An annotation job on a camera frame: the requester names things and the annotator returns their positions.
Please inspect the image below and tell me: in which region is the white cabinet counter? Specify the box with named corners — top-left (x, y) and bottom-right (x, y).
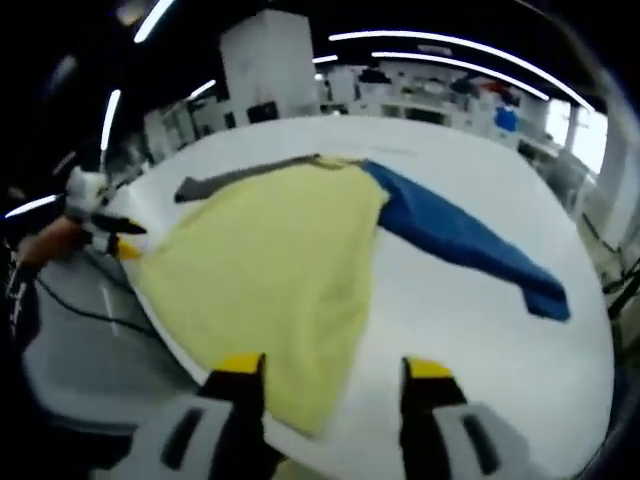
top-left (349, 89), bottom-right (494, 132)

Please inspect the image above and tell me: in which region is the black cable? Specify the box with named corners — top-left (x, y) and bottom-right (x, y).
top-left (33, 274), bottom-right (157, 337)

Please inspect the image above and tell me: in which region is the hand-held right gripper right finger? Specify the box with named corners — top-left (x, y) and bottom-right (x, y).
top-left (399, 355), bottom-right (532, 480)

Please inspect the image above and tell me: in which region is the short curved ceiling light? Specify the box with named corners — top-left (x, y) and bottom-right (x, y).
top-left (371, 50), bottom-right (552, 102)

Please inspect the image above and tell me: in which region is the blue storage bin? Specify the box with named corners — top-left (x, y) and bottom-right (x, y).
top-left (494, 105), bottom-right (522, 133)

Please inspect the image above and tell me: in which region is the straight ceiling light strip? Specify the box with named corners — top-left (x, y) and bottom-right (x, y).
top-left (100, 89), bottom-right (122, 151)
top-left (133, 0), bottom-right (175, 44)

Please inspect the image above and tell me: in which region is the black chair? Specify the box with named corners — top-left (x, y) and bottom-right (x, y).
top-left (246, 101), bottom-right (279, 124)

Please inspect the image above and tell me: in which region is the long curved ceiling light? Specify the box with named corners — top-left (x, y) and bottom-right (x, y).
top-left (328, 30), bottom-right (597, 112)

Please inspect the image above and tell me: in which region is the yellow blue grey garment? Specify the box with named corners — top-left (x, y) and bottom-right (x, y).
top-left (134, 153), bottom-right (572, 440)

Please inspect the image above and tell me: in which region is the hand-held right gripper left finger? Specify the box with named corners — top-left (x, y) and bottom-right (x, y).
top-left (130, 352), bottom-right (289, 480)

